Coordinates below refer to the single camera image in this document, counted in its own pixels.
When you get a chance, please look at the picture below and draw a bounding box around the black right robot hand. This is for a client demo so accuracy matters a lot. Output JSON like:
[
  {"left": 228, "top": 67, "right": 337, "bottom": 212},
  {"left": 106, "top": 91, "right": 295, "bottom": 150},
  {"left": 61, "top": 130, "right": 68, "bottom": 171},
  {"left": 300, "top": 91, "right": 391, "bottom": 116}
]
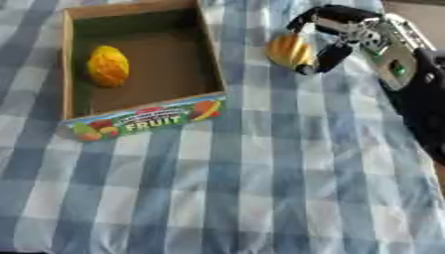
[{"left": 285, "top": 4, "right": 386, "bottom": 76}]

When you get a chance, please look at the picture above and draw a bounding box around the yellow toy banana bunch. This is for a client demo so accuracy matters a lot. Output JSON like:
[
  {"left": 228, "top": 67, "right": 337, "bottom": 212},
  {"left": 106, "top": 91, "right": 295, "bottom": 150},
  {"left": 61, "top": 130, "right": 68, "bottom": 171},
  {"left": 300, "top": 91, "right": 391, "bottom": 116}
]
[{"left": 264, "top": 33, "right": 319, "bottom": 71}]

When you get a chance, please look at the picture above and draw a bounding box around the tan cardboard box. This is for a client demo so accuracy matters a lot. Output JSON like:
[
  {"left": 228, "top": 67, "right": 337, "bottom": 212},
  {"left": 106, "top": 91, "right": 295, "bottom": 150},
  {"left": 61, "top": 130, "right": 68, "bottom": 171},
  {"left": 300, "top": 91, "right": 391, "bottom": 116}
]
[{"left": 59, "top": 0, "right": 229, "bottom": 143}]

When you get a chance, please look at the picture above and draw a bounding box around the yellow orange toy mango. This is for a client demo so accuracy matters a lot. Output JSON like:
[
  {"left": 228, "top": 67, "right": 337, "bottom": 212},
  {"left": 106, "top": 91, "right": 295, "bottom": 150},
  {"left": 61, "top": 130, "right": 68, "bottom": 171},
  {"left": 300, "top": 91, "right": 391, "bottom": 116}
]
[{"left": 84, "top": 45, "right": 132, "bottom": 88}]

